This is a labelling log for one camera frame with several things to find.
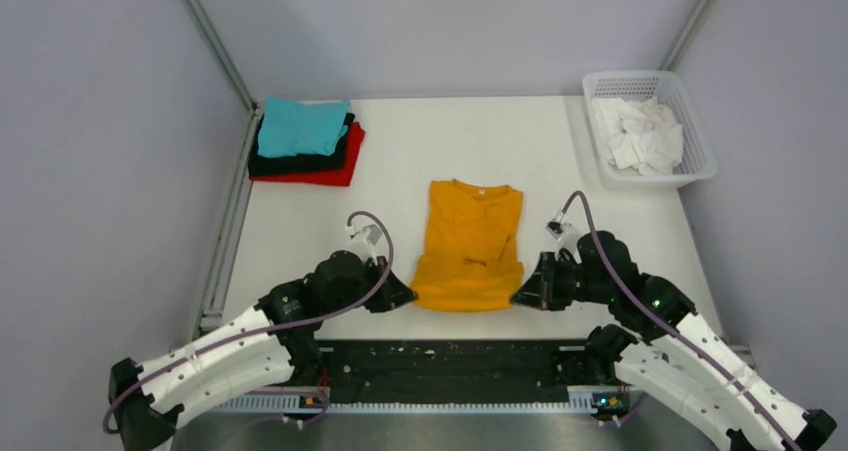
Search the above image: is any folded teal t shirt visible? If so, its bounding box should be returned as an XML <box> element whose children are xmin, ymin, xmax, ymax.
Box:
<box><xmin>257</xmin><ymin>96</ymin><xmax>350</xmax><ymax>159</ymax></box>

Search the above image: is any left aluminium frame post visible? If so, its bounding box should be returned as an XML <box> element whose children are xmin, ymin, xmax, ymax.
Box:
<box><xmin>182</xmin><ymin>0</ymin><xmax>257</xmax><ymax>113</ymax></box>

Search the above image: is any aluminium frame post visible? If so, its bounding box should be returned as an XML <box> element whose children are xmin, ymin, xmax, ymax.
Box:
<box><xmin>182</xmin><ymin>0</ymin><xmax>257</xmax><ymax>113</ymax></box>
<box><xmin>659</xmin><ymin>0</ymin><xmax>718</xmax><ymax>72</ymax></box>

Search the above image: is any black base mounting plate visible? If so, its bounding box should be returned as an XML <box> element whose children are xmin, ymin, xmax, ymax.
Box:
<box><xmin>285</xmin><ymin>340</ymin><xmax>637</xmax><ymax>413</ymax></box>

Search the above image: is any right aluminium frame post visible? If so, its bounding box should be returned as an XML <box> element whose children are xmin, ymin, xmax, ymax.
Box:
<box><xmin>659</xmin><ymin>0</ymin><xmax>718</xmax><ymax>72</ymax></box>

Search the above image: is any orange t shirt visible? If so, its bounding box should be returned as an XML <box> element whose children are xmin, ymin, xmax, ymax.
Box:
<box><xmin>410</xmin><ymin>179</ymin><xmax>524</xmax><ymax>313</ymax></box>

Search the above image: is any crumpled white t shirt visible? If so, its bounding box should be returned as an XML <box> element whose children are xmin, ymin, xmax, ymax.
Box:
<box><xmin>591</xmin><ymin>97</ymin><xmax>684</xmax><ymax>175</ymax></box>

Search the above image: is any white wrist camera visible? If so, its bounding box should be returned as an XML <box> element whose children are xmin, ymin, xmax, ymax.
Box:
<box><xmin>545</xmin><ymin>211</ymin><xmax>583</xmax><ymax>246</ymax></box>
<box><xmin>345</xmin><ymin>224</ymin><xmax>383</xmax><ymax>263</ymax></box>

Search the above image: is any white slotted cable duct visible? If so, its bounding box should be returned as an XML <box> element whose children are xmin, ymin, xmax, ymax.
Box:
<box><xmin>212</xmin><ymin>389</ymin><xmax>635</xmax><ymax>418</ymax></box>

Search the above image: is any white plastic basket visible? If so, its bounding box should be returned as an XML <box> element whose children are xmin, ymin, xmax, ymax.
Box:
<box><xmin>582</xmin><ymin>70</ymin><xmax>717</xmax><ymax>189</ymax></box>

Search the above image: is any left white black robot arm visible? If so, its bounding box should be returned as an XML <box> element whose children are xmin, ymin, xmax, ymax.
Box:
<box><xmin>104</xmin><ymin>251</ymin><xmax>418</xmax><ymax>450</ymax></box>

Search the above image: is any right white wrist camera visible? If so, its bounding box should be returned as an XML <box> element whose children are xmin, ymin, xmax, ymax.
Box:
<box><xmin>545</xmin><ymin>211</ymin><xmax>583</xmax><ymax>246</ymax></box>

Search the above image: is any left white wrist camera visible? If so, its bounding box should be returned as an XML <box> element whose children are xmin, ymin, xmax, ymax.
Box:
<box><xmin>345</xmin><ymin>224</ymin><xmax>383</xmax><ymax>263</ymax></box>

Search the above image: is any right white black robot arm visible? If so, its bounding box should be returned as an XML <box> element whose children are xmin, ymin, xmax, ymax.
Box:
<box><xmin>511</xmin><ymin>231</ymin><xmax>837</xmax><ymax>450</ymax></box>

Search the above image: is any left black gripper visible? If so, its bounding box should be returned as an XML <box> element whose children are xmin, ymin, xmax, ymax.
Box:
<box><xmin>324</xmin><ymin>255</ymin><xmax>418</xmax><ymax>316</ymax></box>

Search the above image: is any left side aluminium rail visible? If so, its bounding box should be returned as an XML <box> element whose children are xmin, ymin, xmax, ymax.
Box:
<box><xmin>193</xmin><ymin>106</ymin><xmax>262</xmax><ymax>337</ymax></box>

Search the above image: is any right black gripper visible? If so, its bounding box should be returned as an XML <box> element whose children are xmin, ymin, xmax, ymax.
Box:
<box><xmin>511</xmin><ymin>250</ymin><xmax>614</xmax><ymax>310</ymax></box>

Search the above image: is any folded black t shirt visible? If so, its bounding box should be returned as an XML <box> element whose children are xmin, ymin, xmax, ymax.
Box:
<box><xmin>247</xmin><ymin>112</ymin><xmax>355</xmax><ymax>177</ymax></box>

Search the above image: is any folded red t shirt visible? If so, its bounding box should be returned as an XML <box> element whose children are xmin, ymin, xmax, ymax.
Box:
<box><xmin>248</xmin><ymin>121</ymin><xmax>366</xmax><ymax>187</ymax></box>

